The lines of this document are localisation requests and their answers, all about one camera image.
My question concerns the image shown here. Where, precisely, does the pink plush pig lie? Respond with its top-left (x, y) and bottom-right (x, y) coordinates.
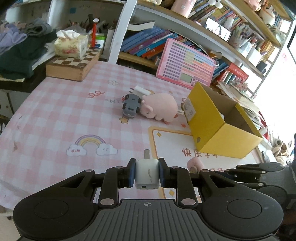
top-left (138, 93), bottom-right (184, 124)

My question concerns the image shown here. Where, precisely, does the smartphone with lit screen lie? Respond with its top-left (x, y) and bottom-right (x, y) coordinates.
top-left (205, 17), bottom-right (232, 42)

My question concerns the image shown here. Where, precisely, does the row of blue books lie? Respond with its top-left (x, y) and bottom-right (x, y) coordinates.
top-left (120, 27), bottom-right (176, 58)

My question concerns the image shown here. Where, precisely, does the dark green clothing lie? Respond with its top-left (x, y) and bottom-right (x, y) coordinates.
top-left (0, 31), bottom-right (57, 79)

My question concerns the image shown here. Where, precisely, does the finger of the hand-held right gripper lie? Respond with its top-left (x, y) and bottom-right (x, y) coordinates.
top-left (223, 169), bottom-right (262, 184)
top-left (236, 162), bottom-right (285, 173)

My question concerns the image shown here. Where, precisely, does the purple clothing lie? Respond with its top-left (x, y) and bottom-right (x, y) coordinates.
top-left (0, 23), bottom-right (27, 55)

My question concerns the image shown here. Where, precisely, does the grey toy car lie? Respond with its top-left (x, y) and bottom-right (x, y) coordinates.
top-left (122, 94), bottom-right (142, 117)

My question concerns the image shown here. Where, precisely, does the pink checked tablecloth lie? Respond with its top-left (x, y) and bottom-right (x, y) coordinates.
top-left (0, 61), bottom-right (278, 210)

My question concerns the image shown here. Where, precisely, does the wooden chess box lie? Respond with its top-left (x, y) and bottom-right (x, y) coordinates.
top-left (46, 47), bottom-right (102, 82)

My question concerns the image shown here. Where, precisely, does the red toy stick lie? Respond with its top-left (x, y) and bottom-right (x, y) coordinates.
top-left (91, 19), bottom-right (100, 48)

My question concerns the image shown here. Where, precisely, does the pink keyboard learning toy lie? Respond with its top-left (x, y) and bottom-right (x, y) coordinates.
top-left (155, 38), bottom-right (216, 90)

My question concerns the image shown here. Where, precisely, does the grey clothing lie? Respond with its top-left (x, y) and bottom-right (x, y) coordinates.
top-left (23, 17), bottom-right (52, 36)

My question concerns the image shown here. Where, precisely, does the green and white box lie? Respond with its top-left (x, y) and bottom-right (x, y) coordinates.
top-left (95, 35), bottom-right (107, 49)

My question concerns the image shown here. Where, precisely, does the white charger plug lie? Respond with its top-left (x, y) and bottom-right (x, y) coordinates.
top-left (135, 150), bottom-right (160, 190)

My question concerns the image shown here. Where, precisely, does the floral tissue pack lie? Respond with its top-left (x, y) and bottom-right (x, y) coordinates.
top-left (54, 30), bottom-right (89, 58)

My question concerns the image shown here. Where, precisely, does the pile of papers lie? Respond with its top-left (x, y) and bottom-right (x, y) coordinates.
top-left (216, 81), bottom-right (266, 130)

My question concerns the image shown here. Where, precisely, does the white rectangular block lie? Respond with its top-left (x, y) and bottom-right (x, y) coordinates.
top-left (134, 85), bottom-right (151, 96)

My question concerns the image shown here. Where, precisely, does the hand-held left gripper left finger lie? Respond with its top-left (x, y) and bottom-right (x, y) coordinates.
top-left (35, 158), bottom-right (137, 208)

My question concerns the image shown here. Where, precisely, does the pink container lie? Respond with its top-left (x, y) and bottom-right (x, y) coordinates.
top-left (171, 0), bottom-right (196, 18)

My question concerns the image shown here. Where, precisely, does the beige plush toy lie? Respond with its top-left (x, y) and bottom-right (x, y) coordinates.
top-left (272, 138), bottom-right (289, 164)

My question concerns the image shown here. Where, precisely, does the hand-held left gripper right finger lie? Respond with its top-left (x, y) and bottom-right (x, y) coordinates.
top-left (159, 158), bottom-right (262, 208)

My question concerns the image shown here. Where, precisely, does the red thick book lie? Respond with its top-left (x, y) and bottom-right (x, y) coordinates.
top-left (228, 62), bottom-right (249, 80)

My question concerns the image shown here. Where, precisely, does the clear pen holder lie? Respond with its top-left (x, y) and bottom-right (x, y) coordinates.
top-left (231, 27), bottom-right (252, 53)

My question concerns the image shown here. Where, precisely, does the yellow cardboard box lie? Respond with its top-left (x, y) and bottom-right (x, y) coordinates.
top-left (180, 82), bottom-right (263, 159)

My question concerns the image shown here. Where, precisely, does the row of mixed slim books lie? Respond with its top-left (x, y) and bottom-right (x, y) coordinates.
top-left (212, 58), bottom-right (229, 80)

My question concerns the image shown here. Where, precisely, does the white pen holder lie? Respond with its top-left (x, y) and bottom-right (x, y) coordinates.
top-left (246, 47), bottom-right (263, 67)

